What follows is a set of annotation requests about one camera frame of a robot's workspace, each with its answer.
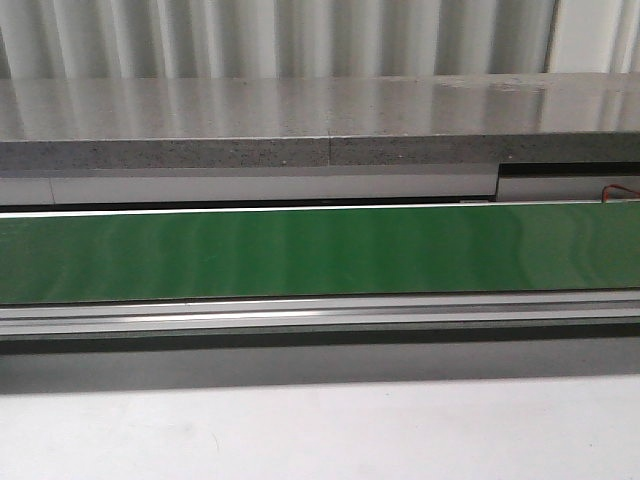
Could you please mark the green conveyor belt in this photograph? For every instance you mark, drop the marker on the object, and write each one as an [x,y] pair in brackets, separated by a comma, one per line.
[128,256]

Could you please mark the grey stone counter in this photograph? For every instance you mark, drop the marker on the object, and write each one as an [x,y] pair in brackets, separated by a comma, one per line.
[110,143]

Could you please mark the white pleated curtain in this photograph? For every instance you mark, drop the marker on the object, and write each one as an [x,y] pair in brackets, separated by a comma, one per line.
[315,39]

